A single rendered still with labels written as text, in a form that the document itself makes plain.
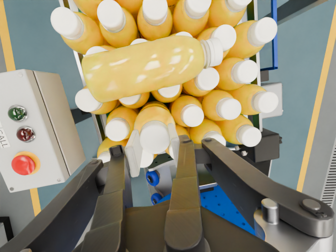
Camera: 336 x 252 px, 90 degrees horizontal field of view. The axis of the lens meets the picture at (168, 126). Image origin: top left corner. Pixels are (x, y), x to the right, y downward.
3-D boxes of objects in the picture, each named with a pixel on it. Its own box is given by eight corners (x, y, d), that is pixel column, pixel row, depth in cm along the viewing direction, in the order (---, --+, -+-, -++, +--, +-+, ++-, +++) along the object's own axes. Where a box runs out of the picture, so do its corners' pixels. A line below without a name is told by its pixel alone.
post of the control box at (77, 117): (124, 99, 135) (45, 133, 38) (123, 95, 134) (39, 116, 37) (129, 99, 135) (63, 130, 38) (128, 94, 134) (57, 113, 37)
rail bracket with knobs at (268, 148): (230, 150, 54) (247, 165, 44) (228, 129, 52) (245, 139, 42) (260, 144, 54) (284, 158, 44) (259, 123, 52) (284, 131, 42)
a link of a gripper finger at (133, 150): (139, 176, 16) (131, 178, 16) (142, 150, 23) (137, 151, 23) (132, 147, 15) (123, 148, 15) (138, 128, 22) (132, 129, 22)
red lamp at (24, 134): (22, 141, 28) (16, 143, 27) (17, 128, 28) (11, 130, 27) (35, 138, 28) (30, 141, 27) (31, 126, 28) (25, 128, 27)
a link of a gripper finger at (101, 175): (127, 180, 14) (91, 188, 14) (133, 156, 19) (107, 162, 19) (123, 164, 14) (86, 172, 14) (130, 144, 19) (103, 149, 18)
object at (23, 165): (20, 174, 29) (14, 177, 28) (12, 155, 29) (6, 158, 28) (41, 170, 30) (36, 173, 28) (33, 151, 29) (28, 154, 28)
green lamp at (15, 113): (14, 121, 27) (8, 122, 26) (9, 108, 27) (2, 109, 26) (28, 118, 27) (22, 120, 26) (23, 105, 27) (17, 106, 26)
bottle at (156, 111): (150, 94, 39) (146, 100, 21) (175, 110, 40) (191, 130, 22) (134, 118, 40) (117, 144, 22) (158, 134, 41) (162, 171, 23)
